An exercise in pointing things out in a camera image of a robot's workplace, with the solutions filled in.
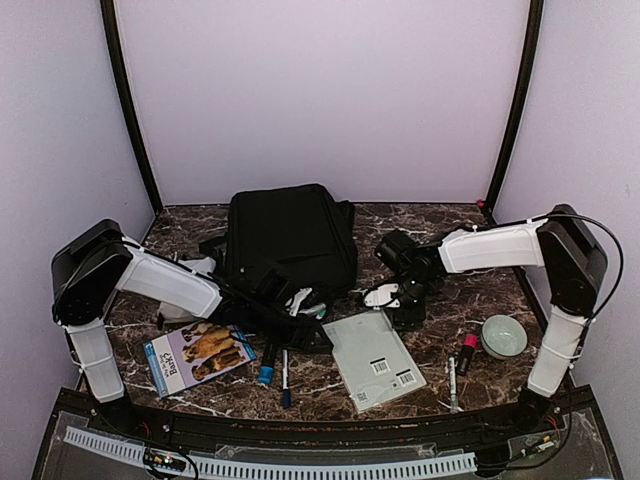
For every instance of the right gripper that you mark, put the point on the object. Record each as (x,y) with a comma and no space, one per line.
(408,320)

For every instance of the grey white pen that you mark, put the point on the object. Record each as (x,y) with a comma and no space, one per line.
(453,386)

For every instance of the near celadon bowl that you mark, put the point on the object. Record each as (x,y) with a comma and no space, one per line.
(503,337)

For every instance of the grey notebook with barcodes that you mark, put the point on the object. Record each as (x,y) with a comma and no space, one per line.
(373,361)

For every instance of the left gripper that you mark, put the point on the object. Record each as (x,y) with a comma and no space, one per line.
(306,342)

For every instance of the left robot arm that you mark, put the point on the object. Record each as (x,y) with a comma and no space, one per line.
(102,261)

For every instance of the white slotted cable duct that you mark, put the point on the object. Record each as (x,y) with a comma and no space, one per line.
(235,462)

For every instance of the black student backpack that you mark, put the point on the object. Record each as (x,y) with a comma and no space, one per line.
(280,241)

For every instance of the black frame post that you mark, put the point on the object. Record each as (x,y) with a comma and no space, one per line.
(516,111)
(126,100)

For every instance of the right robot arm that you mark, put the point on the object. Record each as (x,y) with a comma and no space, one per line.
(561,242)

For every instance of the white tissue pack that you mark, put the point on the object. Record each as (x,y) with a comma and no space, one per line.
(184,307)

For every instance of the blue capped pen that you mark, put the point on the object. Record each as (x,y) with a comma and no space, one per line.
(286,395)

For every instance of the right black frame post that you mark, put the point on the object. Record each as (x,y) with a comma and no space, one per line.
(516,111)

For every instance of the black blue highlighter marker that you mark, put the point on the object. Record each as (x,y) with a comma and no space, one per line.
(268,363)

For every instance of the small circuit board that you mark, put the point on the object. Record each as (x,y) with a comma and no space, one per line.
(163,461)

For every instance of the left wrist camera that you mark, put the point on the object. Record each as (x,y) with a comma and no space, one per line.
(294,303)

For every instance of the dog picture book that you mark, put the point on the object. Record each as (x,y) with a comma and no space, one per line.
(195,354)

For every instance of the black pink highlighter marker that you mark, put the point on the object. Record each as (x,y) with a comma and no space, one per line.
(466,354)

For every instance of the left black frame post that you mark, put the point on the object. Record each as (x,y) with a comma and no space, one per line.
(126,100)

